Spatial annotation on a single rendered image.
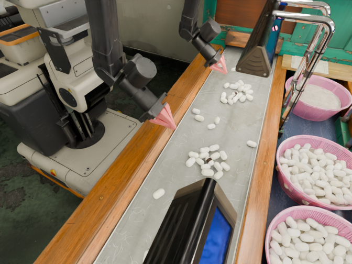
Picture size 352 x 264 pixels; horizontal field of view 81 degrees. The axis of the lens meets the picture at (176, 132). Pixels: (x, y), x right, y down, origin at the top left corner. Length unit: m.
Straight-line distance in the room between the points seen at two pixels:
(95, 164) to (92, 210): 0.73
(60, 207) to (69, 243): 1.00
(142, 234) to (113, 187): 0.15
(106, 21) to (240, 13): 0.93
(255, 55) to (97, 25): 0.35
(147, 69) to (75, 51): 0.55
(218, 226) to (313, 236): 0.47
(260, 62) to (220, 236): 0.39
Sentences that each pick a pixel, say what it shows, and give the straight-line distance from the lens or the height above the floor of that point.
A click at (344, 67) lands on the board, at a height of 0.78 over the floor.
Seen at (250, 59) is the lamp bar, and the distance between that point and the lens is 0.52.
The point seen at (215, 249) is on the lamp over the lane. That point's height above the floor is 1.08.
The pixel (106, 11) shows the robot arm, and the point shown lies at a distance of 0.51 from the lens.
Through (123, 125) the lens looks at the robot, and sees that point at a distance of 1.50.
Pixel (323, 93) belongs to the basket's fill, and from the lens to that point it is 1.19.
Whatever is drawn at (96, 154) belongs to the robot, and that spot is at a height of 0.28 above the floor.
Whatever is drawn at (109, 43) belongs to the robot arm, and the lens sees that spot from 0.54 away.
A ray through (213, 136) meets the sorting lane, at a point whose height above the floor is 0.74.
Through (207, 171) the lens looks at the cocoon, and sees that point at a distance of 0.65.
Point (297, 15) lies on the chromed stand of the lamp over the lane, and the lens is 0.72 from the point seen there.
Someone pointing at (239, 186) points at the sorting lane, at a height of 0.74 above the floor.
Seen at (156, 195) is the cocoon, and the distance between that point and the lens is 0.61.
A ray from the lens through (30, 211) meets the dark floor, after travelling 1.69.
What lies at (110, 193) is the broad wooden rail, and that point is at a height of 0.76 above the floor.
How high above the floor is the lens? 1.30
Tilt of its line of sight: 46 degrees down
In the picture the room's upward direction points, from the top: straight up
